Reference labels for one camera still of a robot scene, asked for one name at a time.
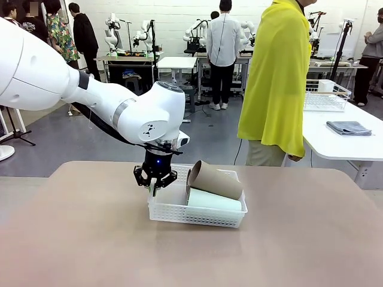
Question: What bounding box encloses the mint green paper cup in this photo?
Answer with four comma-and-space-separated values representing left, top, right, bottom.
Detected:
187, 188, 242, 212

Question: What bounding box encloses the black tall camera tripod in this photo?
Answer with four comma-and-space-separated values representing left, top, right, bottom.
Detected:
330, 19, 357, 81

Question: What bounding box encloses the person in floral shirt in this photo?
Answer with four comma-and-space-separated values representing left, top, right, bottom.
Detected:
44, 0, 81, 70

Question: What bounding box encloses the white round fan base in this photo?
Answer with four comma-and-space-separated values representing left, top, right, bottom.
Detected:
0, 145, 16, 161

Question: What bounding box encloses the black floor tripod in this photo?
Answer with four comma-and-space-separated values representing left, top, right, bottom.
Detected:
0, 106, 36, 147

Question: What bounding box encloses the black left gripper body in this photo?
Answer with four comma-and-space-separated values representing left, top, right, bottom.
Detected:
142, 150, 174, 179

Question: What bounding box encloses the person in black hoodie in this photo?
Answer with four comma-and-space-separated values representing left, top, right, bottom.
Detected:
68, 2, 102, 82

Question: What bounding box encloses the white perforated plastic basket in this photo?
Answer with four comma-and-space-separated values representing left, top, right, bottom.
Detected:
147, 163, 248, 230

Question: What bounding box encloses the white frame stand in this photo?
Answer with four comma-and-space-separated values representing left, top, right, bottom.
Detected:
0, 106, 27, 141

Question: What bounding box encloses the white wire dish rack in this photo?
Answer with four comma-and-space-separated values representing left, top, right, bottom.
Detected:
303, 80, 352, 113

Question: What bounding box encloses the person with striped collar shirt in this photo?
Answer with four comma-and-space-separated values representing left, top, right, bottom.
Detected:
0, 2, 22, 28

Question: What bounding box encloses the person in grey sweater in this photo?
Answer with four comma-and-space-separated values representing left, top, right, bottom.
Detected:
352, 7, 383, 107

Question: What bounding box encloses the small white standing desk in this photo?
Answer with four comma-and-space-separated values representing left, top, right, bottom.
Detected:
157, 56, 198, 124

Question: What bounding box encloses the grey plastic stool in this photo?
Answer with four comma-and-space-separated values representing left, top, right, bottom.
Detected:
181, 85, 196, 113

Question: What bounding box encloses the grey workbench with robots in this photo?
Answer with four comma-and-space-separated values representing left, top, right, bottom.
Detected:
93, 50, 165, 93

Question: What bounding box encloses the grey blue towel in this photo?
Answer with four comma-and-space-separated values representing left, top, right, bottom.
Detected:
326, 120, 373, 137

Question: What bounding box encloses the person in white shirt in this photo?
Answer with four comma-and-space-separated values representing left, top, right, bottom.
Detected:
206, 0, 242, 111

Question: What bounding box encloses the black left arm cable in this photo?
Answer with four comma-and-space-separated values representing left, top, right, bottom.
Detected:
70, 101, 147, 148

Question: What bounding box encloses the person in black Lakers shirt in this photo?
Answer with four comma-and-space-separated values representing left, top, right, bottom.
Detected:
21, 0, 50, 44

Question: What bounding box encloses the white canister in rack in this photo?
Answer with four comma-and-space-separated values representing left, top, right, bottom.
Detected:
317, 80, 335, 94

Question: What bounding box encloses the person in yellow cape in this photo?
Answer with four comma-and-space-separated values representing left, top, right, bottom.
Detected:
237, 0, 311, 167

